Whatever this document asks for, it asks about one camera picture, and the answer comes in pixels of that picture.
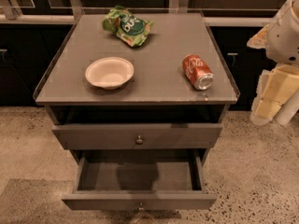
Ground white cylindrical post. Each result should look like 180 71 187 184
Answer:
275 90 299 126

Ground dark background counter cabinets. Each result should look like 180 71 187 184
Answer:
0 0 286 111

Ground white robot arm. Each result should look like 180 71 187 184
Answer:
247 0 299 125

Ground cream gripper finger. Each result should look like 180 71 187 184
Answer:
247 25 269 49
250 97 281 125

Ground open grey middle drawer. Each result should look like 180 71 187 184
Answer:
63 149 217 211

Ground white paper bowl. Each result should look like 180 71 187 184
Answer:
85 57 135 90

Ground grey drawer cabinet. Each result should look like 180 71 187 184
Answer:
33 12 241 212

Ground green chip bag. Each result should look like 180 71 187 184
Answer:
102 6 154 48

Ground closed grey top drawer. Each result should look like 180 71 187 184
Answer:
52 123 222 150

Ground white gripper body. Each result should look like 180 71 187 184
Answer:
257 64 299 110

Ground red coke can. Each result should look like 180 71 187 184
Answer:
182 54 214 91

